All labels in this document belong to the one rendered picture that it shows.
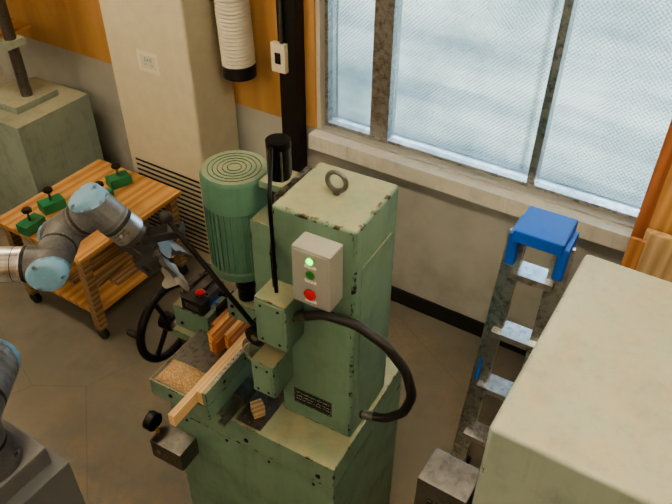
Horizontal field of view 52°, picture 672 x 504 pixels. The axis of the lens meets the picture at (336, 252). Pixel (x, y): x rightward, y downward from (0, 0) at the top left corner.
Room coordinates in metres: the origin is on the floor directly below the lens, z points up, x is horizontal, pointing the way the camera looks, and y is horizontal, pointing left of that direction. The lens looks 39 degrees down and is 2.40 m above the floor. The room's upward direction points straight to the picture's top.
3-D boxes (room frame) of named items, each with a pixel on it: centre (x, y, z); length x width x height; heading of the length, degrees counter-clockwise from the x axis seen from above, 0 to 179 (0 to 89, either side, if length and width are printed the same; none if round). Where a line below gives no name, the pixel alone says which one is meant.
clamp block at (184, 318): (1.57, 0.41, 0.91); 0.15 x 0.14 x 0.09; 151
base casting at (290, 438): (1.40, 0.15, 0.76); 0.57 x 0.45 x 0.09; 61
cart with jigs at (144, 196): (2.69, 1.18, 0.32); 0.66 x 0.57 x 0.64; 149
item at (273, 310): (1.22, 0.14, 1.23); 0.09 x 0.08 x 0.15; 61
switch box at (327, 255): (1.18, 0.04, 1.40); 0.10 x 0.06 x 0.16; 61
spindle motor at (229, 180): (1.46, 0.25, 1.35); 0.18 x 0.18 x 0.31
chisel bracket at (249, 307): (1.44, 0.24, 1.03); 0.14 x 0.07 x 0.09; 61
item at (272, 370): (1.23, 0.17, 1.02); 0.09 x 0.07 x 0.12; 151
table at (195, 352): (1.53, 0.34, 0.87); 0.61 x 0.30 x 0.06; 151
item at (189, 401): (1.38, 0.30, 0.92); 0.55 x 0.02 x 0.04; 151
